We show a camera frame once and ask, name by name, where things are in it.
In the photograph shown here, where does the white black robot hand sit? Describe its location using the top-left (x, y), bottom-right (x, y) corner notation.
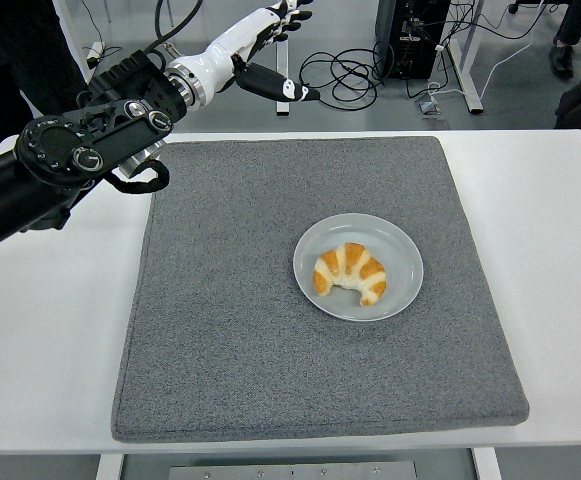
top-left (167, 0), bottom-right (324, 104)

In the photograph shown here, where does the golden croissant bread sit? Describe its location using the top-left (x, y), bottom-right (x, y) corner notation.
top-left (312, 241), bottom-right (388, 307)

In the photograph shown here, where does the round grey plate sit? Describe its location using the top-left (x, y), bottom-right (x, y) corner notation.
top-left (292, 213), bottom-right (425, 322)

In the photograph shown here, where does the grey metal plate with screws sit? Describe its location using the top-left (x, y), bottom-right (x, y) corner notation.
top-left (168, 460), bottom-right (419, 480)

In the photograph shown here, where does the white power strip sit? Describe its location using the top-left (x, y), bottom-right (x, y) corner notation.
top-left (85, 41), bottom-right (107, 70)

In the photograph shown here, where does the black computer tower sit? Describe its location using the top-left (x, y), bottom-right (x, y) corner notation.
top-left (373, 0), bottom-right (451, 81)

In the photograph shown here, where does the person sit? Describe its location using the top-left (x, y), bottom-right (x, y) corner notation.
top-left (0, 0), bottom-right (90, 151)

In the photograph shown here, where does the small grey floor adapter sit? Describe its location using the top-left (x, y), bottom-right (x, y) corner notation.
top-left (413, 97), bottom-right (447, 120)

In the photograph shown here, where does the grey fabric mat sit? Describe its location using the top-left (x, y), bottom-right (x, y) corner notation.
top-left (110, 135), bottom-right (530, 442)

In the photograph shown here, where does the person's leg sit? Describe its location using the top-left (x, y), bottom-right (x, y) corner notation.
top-left (548, 0), bottom-right (581, 80)

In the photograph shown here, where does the white table leg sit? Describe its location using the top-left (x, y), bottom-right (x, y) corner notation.
top-left (472, 446), bottom-right (502, 480)
top-left (94, 454), bottom-right (125, 480)

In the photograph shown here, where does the white desk leg post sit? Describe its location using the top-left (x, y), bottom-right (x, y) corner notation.
top-left (274, 34), bottom-right (290, 117)

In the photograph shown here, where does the coiled black floor cable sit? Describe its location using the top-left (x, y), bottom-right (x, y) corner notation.
top-left (298, 39), bottom-right (396, 110)

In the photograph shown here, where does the white desk frame foot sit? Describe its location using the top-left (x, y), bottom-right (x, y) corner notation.
top-left (447, 0), bottom-right (485, 115)

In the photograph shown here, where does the white floor cable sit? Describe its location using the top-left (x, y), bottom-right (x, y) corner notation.
top-left (427, 29), bottom-right (536, 101)

